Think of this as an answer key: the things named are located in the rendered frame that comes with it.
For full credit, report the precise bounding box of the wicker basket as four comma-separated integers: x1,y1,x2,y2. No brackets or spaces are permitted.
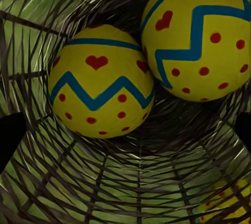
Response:
0,0,251,224

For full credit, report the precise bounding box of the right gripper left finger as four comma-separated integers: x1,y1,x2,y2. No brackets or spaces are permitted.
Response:
0,111,27,175

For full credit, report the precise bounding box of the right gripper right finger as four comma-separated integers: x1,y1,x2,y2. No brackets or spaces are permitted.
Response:
234,112,251,154

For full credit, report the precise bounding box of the easter egg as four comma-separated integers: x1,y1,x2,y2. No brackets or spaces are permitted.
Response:
198,178,251,224
140,0,251,102
48,23,156,139

